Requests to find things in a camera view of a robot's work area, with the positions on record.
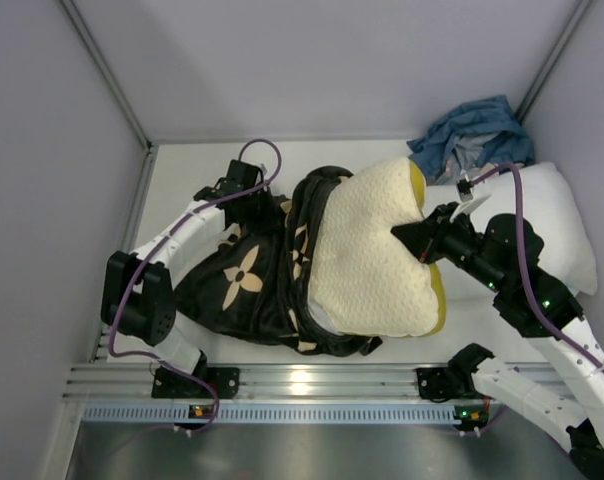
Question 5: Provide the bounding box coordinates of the black floral plush pillowcase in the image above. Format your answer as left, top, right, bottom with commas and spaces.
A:
174, 166, 382, 357

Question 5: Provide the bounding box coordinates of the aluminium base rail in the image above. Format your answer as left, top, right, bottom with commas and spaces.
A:
62, 363, 420, 403

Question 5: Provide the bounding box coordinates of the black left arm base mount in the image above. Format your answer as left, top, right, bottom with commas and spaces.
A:
151, 367, 240, 400

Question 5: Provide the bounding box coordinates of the perforated grey cable duct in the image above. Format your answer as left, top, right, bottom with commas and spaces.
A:
81, 402, 488, 425

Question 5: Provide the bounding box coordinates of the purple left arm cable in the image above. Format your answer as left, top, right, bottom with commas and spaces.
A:
106, 138, 283, 434

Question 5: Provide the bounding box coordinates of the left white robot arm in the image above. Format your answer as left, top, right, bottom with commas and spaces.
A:
100, 160, 267, 375

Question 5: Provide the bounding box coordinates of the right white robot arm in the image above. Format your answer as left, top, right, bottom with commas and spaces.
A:
391, 203, 604, 479

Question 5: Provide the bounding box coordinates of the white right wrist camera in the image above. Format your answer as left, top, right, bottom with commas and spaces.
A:
450, 179, 491, 222

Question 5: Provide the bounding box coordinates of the crumpled blue shirt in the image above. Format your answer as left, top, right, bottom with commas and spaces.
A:
407, 95, 536, 185

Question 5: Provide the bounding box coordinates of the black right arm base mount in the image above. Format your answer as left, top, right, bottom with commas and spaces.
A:
416, 367, 477, 403

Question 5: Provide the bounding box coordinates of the cream yellow quilted pillow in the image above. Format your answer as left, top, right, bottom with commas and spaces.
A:
307, 157, 446, 338

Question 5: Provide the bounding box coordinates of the large white pillow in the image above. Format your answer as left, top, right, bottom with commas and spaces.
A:
424, 162, 598, 301

